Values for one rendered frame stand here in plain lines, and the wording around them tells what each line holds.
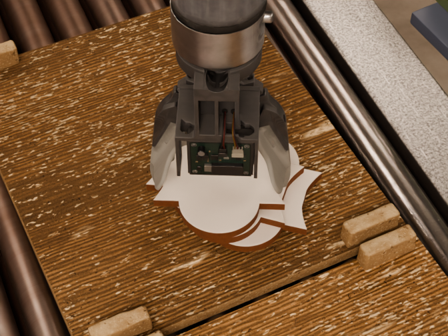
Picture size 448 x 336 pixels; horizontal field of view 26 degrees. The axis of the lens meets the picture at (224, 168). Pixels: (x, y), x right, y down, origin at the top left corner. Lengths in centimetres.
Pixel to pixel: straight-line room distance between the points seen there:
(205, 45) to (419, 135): 42
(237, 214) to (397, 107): 29
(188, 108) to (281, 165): 13
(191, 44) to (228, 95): 5
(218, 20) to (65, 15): 53
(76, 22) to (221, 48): 49
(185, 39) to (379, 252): 31
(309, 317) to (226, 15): 33
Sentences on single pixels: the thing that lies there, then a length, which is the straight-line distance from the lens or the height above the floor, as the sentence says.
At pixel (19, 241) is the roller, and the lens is 101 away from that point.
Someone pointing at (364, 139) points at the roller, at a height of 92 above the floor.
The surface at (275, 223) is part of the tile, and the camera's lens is 95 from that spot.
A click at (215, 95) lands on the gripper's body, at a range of 77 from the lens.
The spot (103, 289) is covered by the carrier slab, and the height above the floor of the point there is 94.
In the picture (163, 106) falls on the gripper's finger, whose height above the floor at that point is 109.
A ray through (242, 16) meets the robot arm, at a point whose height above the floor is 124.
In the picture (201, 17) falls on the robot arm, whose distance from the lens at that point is 73.
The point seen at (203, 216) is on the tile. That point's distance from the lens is 92.
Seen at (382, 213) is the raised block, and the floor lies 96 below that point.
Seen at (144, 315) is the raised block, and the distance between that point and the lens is 90.
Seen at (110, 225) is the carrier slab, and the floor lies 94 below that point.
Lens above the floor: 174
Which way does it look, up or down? 51 degrees down
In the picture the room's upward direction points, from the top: straight up
